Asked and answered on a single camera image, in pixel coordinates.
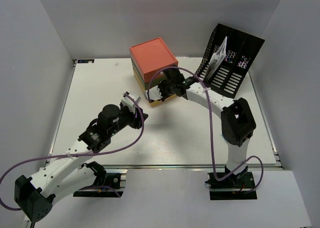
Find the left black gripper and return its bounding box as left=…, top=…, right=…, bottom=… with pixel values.
left=109, top=99, right=149, bottom=136

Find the yellow bottom drawer box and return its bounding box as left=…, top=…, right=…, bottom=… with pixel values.
left=133, top=71, right=177, bottom=107

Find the green drawer box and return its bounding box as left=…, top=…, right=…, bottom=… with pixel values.
left=132, top=62, right=166, bottom=91

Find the coral top drawer box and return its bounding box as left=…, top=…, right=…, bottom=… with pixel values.
left=129, top=37, right=179, bottom=83

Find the white printed paper booklet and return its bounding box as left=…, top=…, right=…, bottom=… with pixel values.
left=203, top=36, right=228, bottom=83

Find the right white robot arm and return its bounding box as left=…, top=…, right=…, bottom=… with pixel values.
left=159, top=67, right=257, bottom=187

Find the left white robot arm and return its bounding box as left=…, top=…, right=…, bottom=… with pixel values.
left=14, top=93, right=148, bottom=223

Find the black three-slot file holder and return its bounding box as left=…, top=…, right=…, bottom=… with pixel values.
left=195, top=24, right=265, bottom=98

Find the black label sticker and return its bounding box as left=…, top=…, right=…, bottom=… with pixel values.
left=77, top=59, right=95, bottom=64

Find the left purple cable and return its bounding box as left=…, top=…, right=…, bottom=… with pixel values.
left=0, top=92, right=145, bottom=211

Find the purple cable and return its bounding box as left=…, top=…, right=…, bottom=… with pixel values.
left=146, top=67, right=265, bottom=195
left=0, top=92, right=145, bottom=211

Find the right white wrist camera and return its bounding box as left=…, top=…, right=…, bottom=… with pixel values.
left=143, top=85, right=163, bottom=103

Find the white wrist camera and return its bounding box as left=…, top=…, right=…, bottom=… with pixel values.
left=120, top=92, right=141, bottom=113
left=143, top=85, right=163, bottom=103

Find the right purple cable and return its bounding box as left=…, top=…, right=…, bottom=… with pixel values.
left=146, top=67, right=265, bottom=195

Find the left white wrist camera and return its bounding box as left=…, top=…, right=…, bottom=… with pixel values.
left=120, top=92, right=141, bottom=113

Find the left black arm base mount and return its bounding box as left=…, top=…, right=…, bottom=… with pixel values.
left=73, top=161, right=126, bottom=198

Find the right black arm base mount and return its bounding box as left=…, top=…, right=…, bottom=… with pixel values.
left=205, top=166, right=258, bottom=200

